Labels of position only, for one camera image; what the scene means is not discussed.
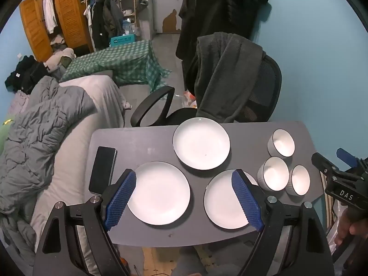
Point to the grey duvet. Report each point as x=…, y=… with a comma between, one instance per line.
x=37, y=138

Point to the white door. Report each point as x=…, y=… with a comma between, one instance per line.
x=165, y=3

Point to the black hanging coats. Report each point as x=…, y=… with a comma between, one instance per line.
x=218, y=11

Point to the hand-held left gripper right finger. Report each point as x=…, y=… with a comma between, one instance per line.
x=247, y=198

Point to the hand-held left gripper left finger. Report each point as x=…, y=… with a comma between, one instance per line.
x=120, y=198

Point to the green pillow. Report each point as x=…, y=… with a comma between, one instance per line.
x=4, y=133

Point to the person's right hand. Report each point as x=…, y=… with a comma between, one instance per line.
x=343, y=230

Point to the dark clothes on rail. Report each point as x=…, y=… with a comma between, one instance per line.
x=105, y=23

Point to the light grey bed sheet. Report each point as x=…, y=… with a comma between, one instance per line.
x=83, y=120

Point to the beige wooden board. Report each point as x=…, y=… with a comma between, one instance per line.
x=330, y=210

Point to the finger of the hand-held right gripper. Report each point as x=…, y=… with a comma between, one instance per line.
x=323, y=164
x=346, y=155

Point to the black mesh office chair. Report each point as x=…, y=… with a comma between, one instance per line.
x=267, y=92

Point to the teal box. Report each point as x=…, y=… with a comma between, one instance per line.
x=123, y=39

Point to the black smartphone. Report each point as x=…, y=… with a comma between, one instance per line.
x=102, y=169

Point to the white plate with dark rim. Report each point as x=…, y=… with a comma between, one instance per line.
x=221, y=198
x=201, y=143
x=158, y=192

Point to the beige clothes pile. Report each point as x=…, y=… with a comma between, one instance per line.
x=60, y=59

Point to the wooden louvred wardrobe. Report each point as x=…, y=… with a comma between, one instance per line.
x=69, y=14

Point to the white hanging shirt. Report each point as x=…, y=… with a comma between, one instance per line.
x=49, y=13

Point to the pile of black clothes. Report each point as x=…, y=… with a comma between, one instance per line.
x=24, y=74

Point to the white ribbed bowl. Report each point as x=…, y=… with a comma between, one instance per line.
x=274, y=174
x=283, y=141
x=299, y=179

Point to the green checkered cloth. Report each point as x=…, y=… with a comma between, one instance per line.
x=120, y=60

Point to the dark grey fleece blanket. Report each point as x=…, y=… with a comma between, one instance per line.
x=224, y=72

